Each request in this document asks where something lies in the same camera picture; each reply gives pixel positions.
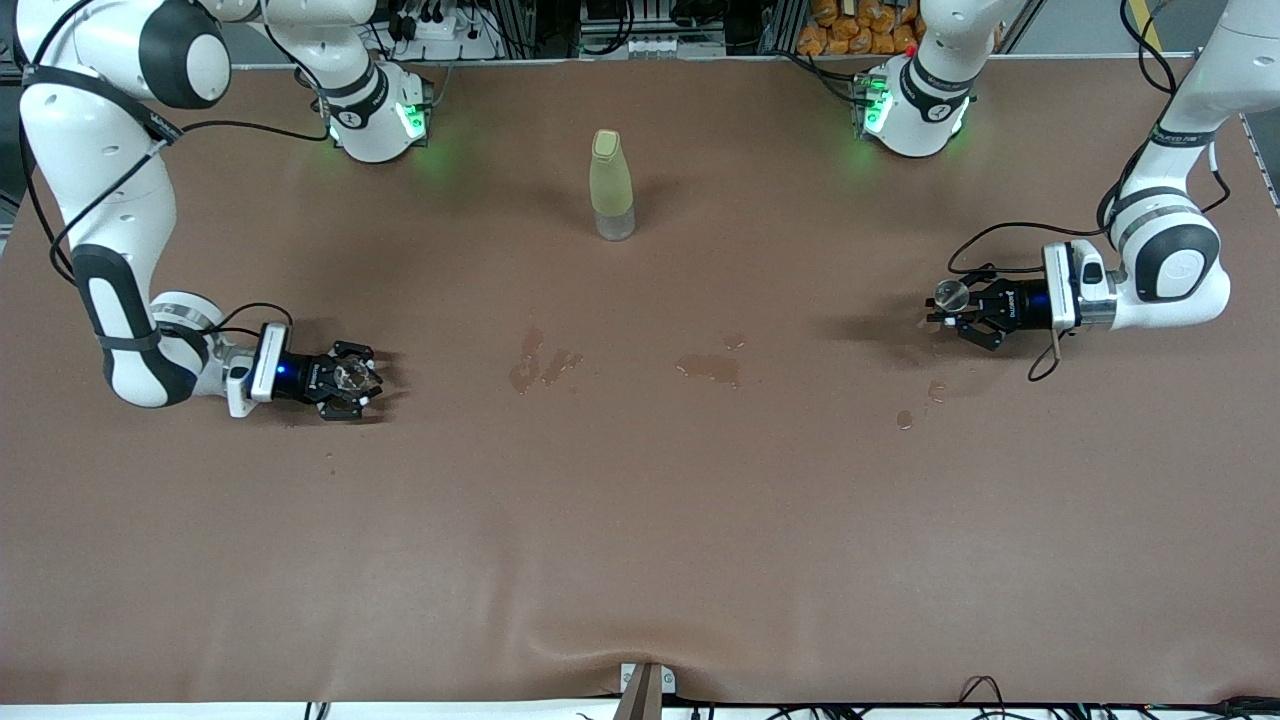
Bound small clear glass beaker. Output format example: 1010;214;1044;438
330;358;383;403

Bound steel double-cone jigger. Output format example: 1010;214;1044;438
933;280;974;327

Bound liquid puddle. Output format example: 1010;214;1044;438
674;353;742;390
509;327;586;395

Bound orange snack bags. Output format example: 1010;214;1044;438
797;0;1001;57

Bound brown table mat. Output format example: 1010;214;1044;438
0;55;1280;706

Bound yellow-green capped bottle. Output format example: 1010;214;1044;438
589;128;637;242

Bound white power strip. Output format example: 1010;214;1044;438
385;10;501;61

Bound white connector strip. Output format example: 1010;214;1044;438
580;35;726;59

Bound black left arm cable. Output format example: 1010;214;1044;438
945;0;1233;384

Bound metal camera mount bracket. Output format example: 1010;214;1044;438
619;662;677;720

